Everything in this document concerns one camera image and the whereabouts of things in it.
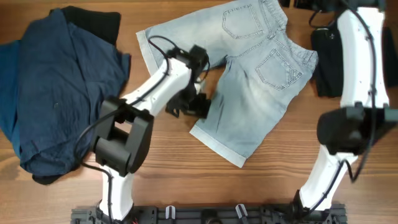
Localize light denim shorts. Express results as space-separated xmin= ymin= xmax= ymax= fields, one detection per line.
xmin=137 ymin=0 xmax=318 ymax=167

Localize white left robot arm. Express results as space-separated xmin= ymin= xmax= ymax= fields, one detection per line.
xmin=86 ymin=45 xmax=211 ymax=223

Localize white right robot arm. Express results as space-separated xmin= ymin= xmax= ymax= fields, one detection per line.
xmin=287 ymin=1 xmax=397 ymax=220

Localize black folded garment right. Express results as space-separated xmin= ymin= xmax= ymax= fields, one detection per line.
xmin=311 ymin=26 xmax=397 ymax=98

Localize black garment under shirt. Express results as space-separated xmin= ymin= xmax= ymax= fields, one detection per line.
xmin=32 ymin=6 xmax=122 ymax=185

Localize dark blue shirt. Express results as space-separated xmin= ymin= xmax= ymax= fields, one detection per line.
xmin=0 ymin=8 xmax=131 ymax=177

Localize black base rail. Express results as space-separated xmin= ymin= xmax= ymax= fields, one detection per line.
xmin=70 ymin=204 xmax=348 ymax=224

